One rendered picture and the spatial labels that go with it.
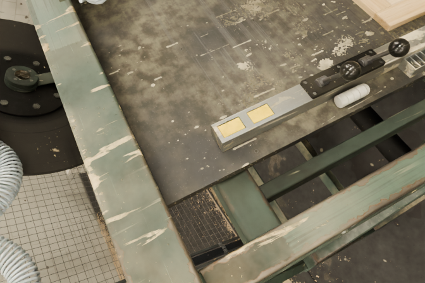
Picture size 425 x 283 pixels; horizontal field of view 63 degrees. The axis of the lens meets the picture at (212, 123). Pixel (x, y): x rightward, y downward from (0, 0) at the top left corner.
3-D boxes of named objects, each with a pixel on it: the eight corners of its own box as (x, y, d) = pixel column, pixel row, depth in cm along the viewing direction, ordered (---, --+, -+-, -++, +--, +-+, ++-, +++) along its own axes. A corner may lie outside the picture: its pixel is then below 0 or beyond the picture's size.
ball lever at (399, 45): (372, 67, 79) (417, 50, 66) (358, 73, 78) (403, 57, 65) (365, 52, 79) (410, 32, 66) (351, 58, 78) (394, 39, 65)
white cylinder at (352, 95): (340, 110, 77) (368, 96, 78) (344, 103, 74) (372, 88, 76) (331, 101, 78) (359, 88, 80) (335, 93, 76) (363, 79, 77)
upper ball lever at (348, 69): (329, 87, 76) (369, 74, 63) (315, 94, 76) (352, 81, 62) (322, 71, 76) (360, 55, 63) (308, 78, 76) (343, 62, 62)
